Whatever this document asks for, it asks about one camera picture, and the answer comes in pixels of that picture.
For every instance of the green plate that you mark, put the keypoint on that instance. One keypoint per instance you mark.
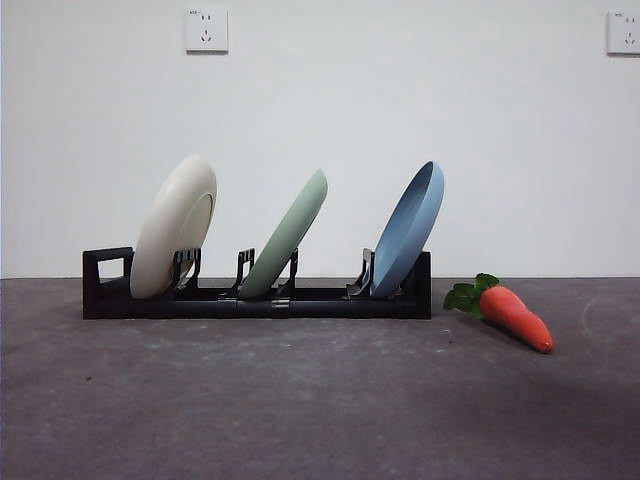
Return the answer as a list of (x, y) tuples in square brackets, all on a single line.
[(285, 235)]

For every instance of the blue plate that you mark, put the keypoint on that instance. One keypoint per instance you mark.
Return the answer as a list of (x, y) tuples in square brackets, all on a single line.
[(405, 235)]

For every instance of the orange carrot with green leaves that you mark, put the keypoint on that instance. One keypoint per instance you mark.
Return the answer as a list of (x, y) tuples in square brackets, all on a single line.
[(515, 320)]

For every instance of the cream plate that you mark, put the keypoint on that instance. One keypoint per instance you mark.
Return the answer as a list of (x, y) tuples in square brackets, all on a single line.
[(170, 225)]

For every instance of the black plate rack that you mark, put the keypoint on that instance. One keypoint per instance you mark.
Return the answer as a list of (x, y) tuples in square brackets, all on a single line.
[(150, 307)]

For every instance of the white wall socket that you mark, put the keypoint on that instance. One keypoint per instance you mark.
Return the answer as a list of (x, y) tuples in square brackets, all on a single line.
[(207, 30), (625, 32)]

